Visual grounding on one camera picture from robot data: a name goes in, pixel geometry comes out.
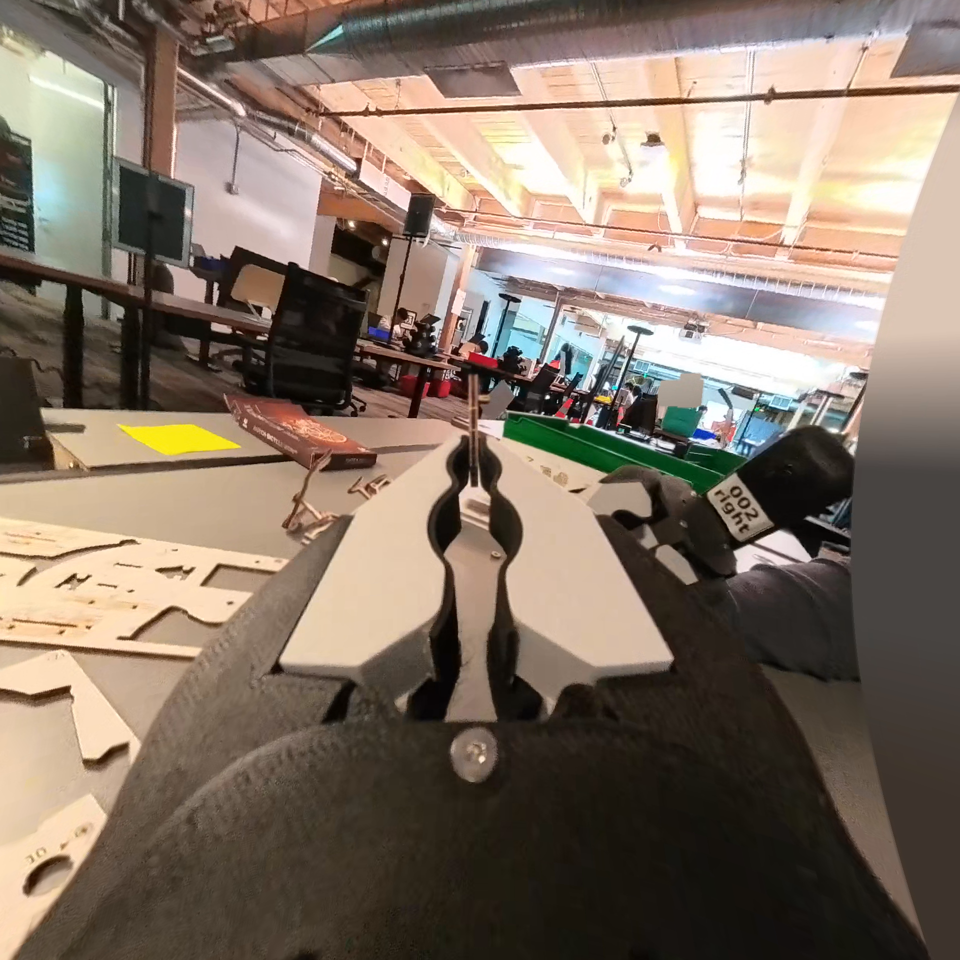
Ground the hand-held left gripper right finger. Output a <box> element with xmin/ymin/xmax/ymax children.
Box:
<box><xmin>477</xmin><ymin>437</ymin><xmax>675</xmax><ymax>684</ymax></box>

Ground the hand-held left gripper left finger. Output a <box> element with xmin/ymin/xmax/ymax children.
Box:
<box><xmin>277</xmin><ymin>437</ymin><xmax>472</xmax><ymax>687</ymax></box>

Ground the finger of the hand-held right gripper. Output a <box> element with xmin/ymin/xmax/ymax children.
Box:
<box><xmin>647</xmin><ymin>541</ymin><xmax>704</xmax><ymax>588</ymax></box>
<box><xmin>585</xmin><ymin>480</ymin><xmax>654</xmax><ymax>528</ymax></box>

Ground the wooden bicycle model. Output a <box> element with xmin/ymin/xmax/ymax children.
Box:
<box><xmin>281</xmin><ymin>448</ymin><xmax>340</xmax><ymax>540</ymax></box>

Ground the thin wooden model part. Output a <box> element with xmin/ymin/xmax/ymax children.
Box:
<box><xmin>465</xmin><ymin>371</ymin><xmax>483</xmax><ymax>483</ymax></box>

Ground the person's right forearm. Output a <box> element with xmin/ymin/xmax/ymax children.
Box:
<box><xmin>718</xmin><ymin>556</ymin><xmax>865</xmax><ymax>682</ymax></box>

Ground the wooden parts sheet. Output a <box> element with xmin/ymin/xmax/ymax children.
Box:
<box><xmin>501</xmin><ymin>438</ymin><xmax>610</xmax><ymax>495</ymax></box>

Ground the brown model kit box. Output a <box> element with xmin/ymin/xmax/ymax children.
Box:
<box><xmin>223</xmin><ymin>395</ymin><xmax>378</xmax><ymax>471</ymax></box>

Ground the green plastic bin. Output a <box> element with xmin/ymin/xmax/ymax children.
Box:
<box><xmin>501</xmin><ymin>408</ymin><xmax>745</xmax><ymax>498</ymax></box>

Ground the yellow sticky note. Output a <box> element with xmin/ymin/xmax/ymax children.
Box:
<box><xmin>117</xmin><ymin>423</ymin><xmax>241</xmax><ymax>456</ymax></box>

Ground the grey cardboard sheet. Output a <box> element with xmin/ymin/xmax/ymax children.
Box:
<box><xmin>41</xmin><ymin>407</ymin><xmax>459</xmax><ymax>472</ymax></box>

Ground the black mesh office chair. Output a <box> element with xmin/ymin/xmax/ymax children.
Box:
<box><xmin>243</xmin><ymin>262</ymin><xmax>369</xmax><ymax>418</ymax></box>

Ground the large wooden cutout sheet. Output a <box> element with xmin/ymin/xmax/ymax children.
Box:
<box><xmin>0</xmin><ymin>516</ymin><xmax>291</xmax><ymax>661</ymax></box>

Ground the wooden sheet fragment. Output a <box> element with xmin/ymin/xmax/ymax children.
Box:
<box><xmin>0</xmin><ymin>648</ymin><xmax>142</xmax><ymax>765</ymax></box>

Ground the long brown desk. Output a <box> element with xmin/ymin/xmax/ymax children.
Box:
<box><xmin>0</xmin><ymin>251</ymin><xmax>273</xmax><ymax>410</ymax></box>

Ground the black speaker on stand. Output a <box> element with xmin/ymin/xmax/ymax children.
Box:
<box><xmin>386</xmin><ymin>193</ymin><xmax>440</xmax><ymax>339</ymax></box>

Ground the wooden sheet with round hole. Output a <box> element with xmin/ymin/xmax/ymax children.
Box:
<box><xmin>0</xmin><ymin>793</ymin><xmax>108</xmax><ymax>948</ymax></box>

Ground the monitor on stand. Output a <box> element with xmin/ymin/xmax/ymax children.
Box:
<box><xmin>111</xmin><ymin>157</ymin><xmax>196</xmax><ymax>410</ymax></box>

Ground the metal ventilation duct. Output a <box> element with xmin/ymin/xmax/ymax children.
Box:
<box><xmin>303</xmin><ymin>0</ymin><xmax>960</xmax><ymax>80</ymax></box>

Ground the wall poster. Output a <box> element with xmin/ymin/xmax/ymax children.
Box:
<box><xmin>0</xmin><ymin>116</ymin><xmax>37</xmax><ymax>252</ymax></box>

